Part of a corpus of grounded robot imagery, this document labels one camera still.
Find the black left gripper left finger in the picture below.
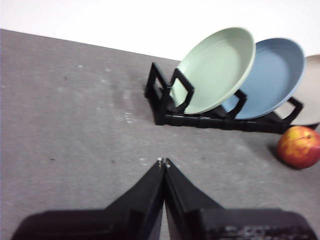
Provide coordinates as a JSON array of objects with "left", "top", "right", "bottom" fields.
[{"left": 11, "top": 157, "right": 166, "bottom": 240}]

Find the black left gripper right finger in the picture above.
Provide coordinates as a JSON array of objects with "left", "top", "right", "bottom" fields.
[{"left": 164, "top": 157, "right": 319, "bottom": 240}]

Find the red yellow apple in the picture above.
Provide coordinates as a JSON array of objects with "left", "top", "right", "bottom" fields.
[{"left": 276, "top": 125, "right": 320, "bottom": 170}]

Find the green plate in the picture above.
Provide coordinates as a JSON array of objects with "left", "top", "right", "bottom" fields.
[{"left": 170, "top": 26, "right": 257, "bottom": 115}]

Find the black plate rack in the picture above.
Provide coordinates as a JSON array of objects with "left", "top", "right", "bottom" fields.
[{"left": 144, "top": 61, "right": 320, "bottom": 136}]

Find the blue plate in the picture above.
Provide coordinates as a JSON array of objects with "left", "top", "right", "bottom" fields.
[{"left": 221, "top": 37, "right": 306, "bottom": 120}]

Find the beige plate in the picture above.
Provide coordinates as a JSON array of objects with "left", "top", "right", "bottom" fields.
[{"left": 274, "top": 54, "right": 320, "bottom": 126}]

